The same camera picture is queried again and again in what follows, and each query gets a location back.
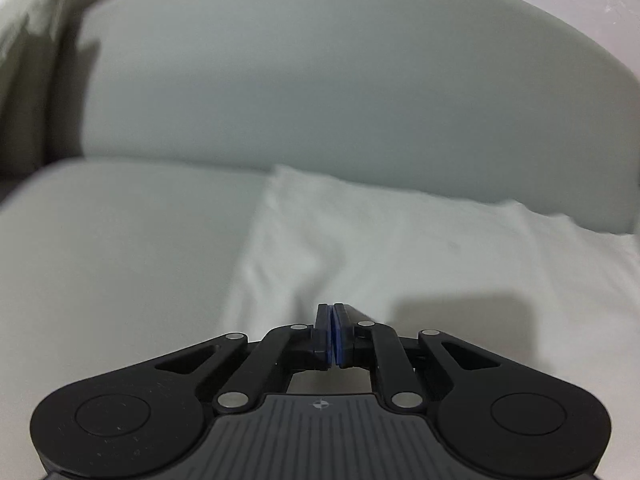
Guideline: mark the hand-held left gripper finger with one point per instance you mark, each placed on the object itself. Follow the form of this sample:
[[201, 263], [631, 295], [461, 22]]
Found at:
[[327, 337], [340, 337]]

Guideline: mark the light grey shirt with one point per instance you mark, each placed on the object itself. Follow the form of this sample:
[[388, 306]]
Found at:
[[400, 250]]

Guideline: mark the grey sofa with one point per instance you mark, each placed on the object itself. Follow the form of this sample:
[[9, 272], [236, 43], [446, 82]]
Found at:
[[300, 85]]

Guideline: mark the grey throw cushion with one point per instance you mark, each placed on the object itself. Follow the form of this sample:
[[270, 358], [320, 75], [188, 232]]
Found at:
[[25, 35]]

